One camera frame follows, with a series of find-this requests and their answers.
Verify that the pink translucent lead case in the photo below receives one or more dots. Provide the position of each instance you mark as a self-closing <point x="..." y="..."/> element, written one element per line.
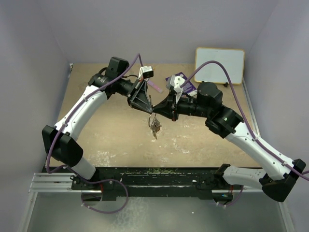
<point x="154" y="86"/>

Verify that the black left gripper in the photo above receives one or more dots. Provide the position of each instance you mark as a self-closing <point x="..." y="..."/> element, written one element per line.
<point x="138" y="97"/>

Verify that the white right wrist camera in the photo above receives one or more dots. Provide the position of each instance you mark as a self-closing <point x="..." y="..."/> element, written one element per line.
<point x="175" y="82"/>

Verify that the red key tag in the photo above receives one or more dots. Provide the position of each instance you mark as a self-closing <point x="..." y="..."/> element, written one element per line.
<point x="155" y="126"/>

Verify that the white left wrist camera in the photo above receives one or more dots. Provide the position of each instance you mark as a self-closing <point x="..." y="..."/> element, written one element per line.
<point x="145" y="72"/>

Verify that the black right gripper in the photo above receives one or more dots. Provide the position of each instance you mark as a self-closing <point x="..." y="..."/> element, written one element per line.
<point x="168" y="108"/>

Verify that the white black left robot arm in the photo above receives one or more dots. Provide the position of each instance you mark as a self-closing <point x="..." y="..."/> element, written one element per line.
<point x="60" y="140"/>

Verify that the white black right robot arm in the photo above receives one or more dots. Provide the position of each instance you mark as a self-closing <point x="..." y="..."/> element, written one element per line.
<point x="278" y="173"/>

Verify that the yellow framed whiteboard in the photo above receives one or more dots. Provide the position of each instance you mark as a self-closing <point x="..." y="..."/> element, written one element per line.
<point x="232" y="60"/>

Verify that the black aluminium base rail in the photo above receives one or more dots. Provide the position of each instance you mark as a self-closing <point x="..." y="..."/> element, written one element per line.
<point x="140" y="182"/>

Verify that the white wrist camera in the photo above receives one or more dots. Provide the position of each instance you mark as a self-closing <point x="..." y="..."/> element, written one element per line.
<point x="175" y="82"/>
<point x="145" y="72"/>

